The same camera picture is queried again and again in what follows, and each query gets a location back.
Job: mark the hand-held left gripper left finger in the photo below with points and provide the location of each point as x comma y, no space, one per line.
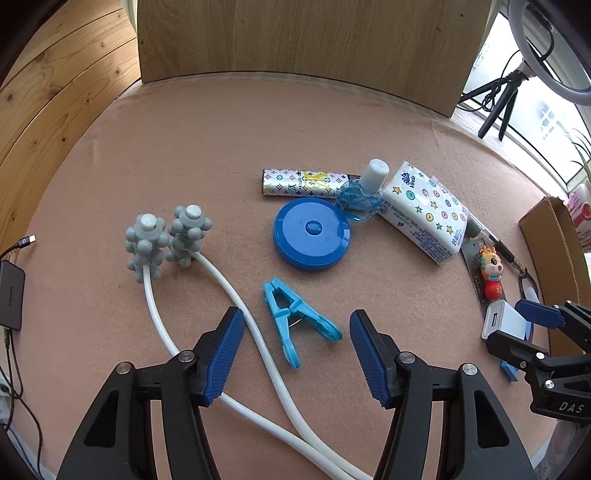
224,355

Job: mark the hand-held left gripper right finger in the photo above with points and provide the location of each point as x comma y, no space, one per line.
369,360

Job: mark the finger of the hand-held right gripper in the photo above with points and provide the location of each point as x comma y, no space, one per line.
538,314
510,346

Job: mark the light blue phone stand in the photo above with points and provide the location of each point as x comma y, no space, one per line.
509,370

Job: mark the white charger adapter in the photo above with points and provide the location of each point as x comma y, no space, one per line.
501,321

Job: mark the red dragon figurine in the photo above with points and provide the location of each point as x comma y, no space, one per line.
491,277

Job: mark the cardboard box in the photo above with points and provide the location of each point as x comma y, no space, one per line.
554,249

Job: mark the black printed card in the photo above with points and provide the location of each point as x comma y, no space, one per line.
474,277

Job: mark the blue clothespin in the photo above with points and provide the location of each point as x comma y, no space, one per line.
288,318

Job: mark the black clear pen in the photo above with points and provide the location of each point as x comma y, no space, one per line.
501,247

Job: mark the grey knobby roller massager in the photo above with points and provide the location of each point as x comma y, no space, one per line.
147,244

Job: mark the blue round tape measure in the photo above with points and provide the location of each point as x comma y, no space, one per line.
311,237

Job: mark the patterned white tissue pack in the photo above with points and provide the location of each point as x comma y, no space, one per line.
425,207

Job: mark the blue glass bottle white cap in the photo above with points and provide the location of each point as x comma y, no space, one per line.
360,198

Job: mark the patterned silver slim case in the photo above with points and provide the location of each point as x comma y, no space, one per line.
295,183

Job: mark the white red flower pot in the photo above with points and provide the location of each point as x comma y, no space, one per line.
579,205

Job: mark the pink felt table cloth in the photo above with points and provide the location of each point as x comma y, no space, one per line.
184,161

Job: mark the black power hub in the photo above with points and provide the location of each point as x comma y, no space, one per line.
10,295

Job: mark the wooden board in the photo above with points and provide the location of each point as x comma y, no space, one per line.
300,41

